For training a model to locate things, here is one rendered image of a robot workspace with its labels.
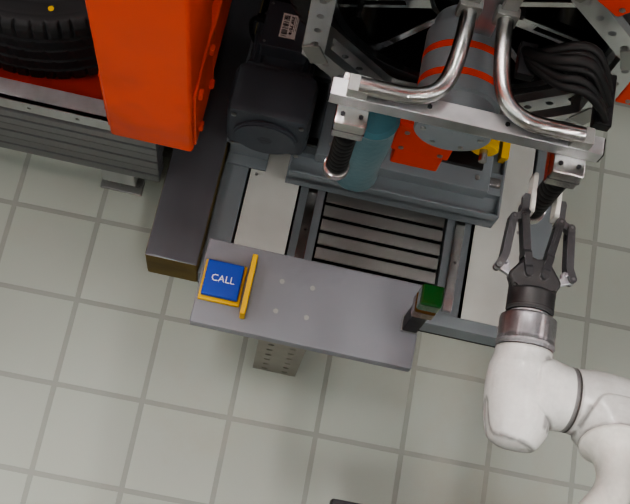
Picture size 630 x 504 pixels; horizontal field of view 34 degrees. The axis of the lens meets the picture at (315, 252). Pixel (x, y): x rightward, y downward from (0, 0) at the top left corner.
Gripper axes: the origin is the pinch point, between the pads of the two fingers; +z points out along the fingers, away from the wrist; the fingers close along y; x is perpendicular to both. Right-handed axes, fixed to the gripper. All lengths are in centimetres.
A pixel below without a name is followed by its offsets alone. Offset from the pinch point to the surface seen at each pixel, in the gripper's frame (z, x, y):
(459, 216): 23, -70, -1
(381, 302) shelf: -11.8, -37.8, -18.9
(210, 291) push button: -18, -35, -51
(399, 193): 23, -66, -16
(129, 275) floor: -5, -83, -73
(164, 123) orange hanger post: 7, -20, -66
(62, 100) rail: 18, -44, -90
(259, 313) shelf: -19, -38, -41
